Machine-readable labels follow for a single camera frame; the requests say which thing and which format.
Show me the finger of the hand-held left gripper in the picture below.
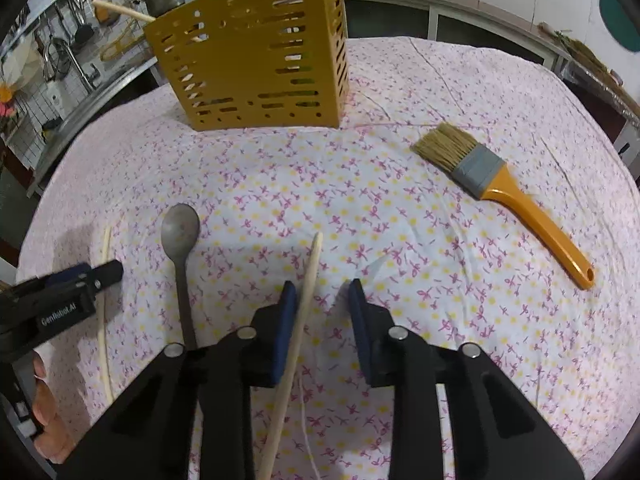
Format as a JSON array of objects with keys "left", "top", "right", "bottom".
[
  {"left": 46, "top": 264, "right": 92, "bottom": 289},
  {"left": 75, "top": 259, "right": 125, "bottom": 293}
]

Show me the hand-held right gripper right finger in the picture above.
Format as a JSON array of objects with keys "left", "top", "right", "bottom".
[{"left": 347, "top": 277, "right": 587, "bottom": 480}]

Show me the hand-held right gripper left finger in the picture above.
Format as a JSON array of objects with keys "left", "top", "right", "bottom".
[{"left": 56, "top": 280, "right": 300, "bottom": 480}]

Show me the wooden chopstick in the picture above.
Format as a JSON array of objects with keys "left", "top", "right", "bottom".
[
  {"left": 256, "top": 232, "right": 323, "bottom": 480},
  {"left": 97, "top": 226, "right": 116, "bottom": 405}
]

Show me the grey metal spoon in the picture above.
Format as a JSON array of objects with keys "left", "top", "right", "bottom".
[{"left": 161, "top": 203, "right": 201, "bottom": 351}]

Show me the orange handled bristle brush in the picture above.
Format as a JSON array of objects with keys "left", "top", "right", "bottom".
[{"left": 411, "top": 122, "right": 596, "bottom": 291}]

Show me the yellow plastic utensil holder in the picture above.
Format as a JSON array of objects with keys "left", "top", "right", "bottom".
[{"left": 144, "top": 0, "right": 351, "bottom": 132}]

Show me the person's left hand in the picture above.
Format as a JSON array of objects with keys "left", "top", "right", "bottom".
[{"left": 29, "top": 352, "right": 77, "bottom": 456}]

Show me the steel sink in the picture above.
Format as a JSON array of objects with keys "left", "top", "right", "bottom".
[{"left": 50, "top": 67, "right": 151, "bottom": 126}]

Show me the steel kitchen faucet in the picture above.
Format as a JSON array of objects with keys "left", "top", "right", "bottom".
[{"left": 44, "top": 37, "right": 103, "bottom": 93}]

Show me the black hanging spatula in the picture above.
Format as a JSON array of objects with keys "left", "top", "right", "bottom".
[{"left": 75, "top": 0, "right": 96, "bottom": 43}]

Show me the chopstick in holder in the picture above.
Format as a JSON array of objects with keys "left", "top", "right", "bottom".
[{"left": 92, "top": 0, "right": 156, "bottom": 23}]

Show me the vegetable bundle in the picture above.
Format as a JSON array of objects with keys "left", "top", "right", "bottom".
[{"left": 537, "top": 22, "right": 640, "bottom": 111}]

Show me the round green cutting board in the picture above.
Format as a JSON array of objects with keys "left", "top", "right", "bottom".
[{"left": 599, "top": 0, "right": 640, "bottom": 53}]

